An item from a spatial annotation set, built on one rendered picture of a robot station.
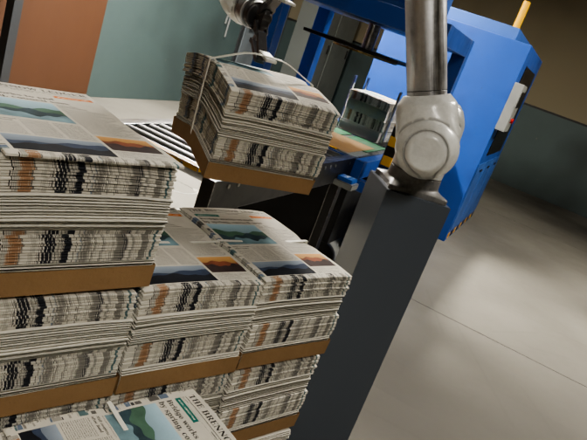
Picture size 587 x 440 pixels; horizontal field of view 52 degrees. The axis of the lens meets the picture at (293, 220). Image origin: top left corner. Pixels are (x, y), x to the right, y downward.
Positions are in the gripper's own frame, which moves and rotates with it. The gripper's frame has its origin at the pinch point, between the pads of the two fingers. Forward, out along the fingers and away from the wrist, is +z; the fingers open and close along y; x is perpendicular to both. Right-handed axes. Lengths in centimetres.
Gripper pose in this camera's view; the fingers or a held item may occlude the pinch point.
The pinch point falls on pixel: (279, 30)
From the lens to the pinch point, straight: 155.9
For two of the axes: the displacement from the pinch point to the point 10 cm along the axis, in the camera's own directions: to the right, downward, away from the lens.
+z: 3.4, 4.8, -8.1
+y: -3.3, 8.7, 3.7
